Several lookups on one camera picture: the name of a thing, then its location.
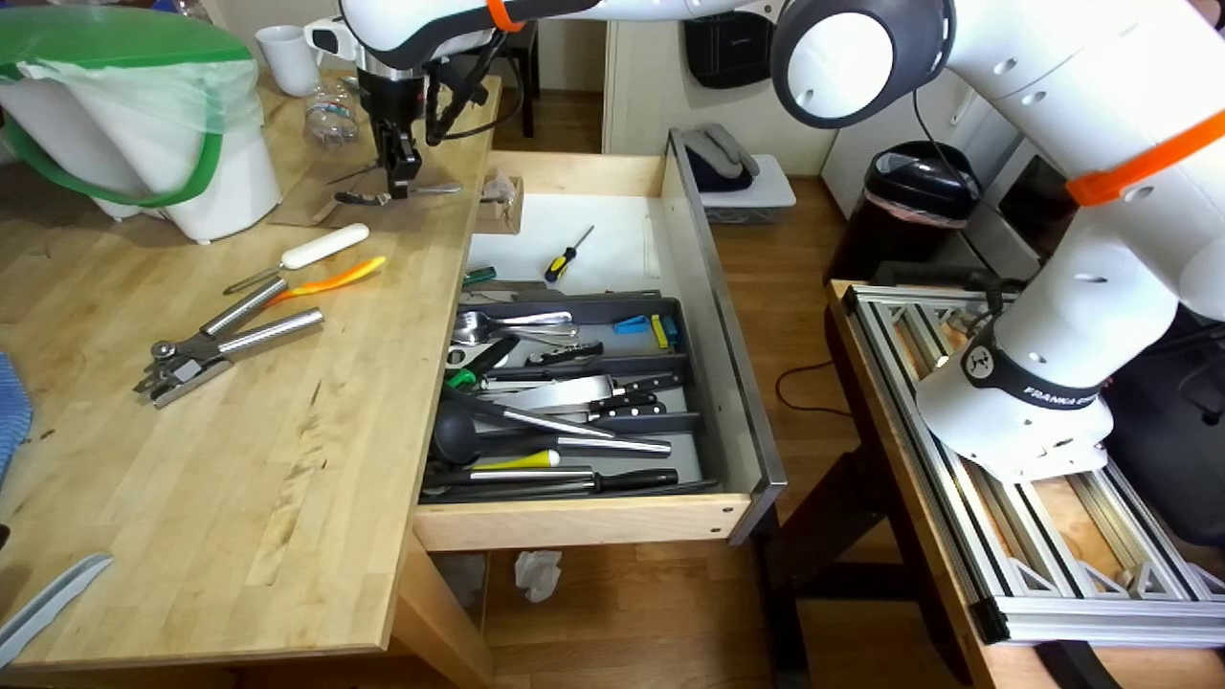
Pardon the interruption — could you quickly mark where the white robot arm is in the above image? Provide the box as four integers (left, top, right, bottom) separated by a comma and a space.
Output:
771, 0, 1225, 484

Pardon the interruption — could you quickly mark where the yellow black screwdriver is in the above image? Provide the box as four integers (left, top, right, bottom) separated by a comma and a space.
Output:
545, 225, 593, 284

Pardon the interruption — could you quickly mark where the large chef knife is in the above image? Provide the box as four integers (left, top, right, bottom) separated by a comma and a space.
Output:
477, 372, 681, 409

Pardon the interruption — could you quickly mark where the silver spoon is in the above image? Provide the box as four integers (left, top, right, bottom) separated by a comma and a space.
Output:
334, 184, 463, 207

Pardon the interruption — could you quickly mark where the orange handled tool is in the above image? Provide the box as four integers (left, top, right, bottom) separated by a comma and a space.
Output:
273, 256, 386, 302

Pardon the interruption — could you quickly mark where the white bin with green bag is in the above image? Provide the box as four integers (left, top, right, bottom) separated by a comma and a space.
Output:
0, 6, 278, 244

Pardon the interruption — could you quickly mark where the grey cutlery tray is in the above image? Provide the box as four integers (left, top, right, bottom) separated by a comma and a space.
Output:
421, 290, 712, 503

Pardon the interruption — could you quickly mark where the blue cloth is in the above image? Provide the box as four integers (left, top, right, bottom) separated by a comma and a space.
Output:
0, 357, 33, 479

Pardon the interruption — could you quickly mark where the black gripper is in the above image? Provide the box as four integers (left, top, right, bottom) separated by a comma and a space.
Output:
355, 75, 421, 203

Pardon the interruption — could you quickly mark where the white mug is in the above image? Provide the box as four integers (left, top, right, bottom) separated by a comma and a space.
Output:
255, 25, 316, 96

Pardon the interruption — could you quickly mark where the black trash can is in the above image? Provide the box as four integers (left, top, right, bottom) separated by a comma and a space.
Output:
830, 142, 980, 281

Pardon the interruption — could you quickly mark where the black ladle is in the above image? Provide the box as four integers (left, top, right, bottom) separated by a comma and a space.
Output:
432, 408, 671, 468

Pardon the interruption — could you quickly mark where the open wooden drawer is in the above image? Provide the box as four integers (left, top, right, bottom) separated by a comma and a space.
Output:
418, 142, 785, 553

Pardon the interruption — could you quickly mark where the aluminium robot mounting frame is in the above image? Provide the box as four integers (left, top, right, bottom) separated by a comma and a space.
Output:
833, 281, 1225, 651

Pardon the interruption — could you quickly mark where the silver can opener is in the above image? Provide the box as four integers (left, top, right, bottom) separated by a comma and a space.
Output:
132, 308, 326, 409

